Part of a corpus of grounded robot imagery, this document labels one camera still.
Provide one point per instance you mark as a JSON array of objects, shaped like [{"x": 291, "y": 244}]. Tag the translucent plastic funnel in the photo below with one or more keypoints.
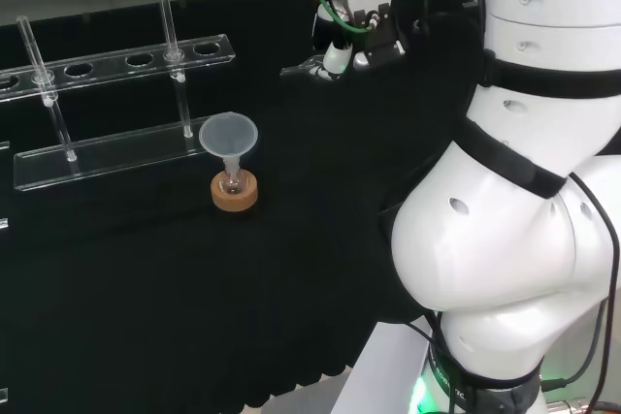
[{"x": 228, "y": 135}]

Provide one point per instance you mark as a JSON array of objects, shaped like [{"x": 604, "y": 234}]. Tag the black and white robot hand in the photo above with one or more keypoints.
[{"x": 376, "y": 45}]

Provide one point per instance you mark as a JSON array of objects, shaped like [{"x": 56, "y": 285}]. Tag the black bench cloth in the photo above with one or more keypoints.
[{"x": 170, "y": 288}]

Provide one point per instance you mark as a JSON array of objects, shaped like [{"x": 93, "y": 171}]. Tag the small round-bottom glass flask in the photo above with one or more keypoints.
[{"x": 232, "y": 183}]

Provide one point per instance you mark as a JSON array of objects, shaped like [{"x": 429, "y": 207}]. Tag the clear acrylic funnel stand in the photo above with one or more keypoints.
[{"x": 111, "y": 157}]

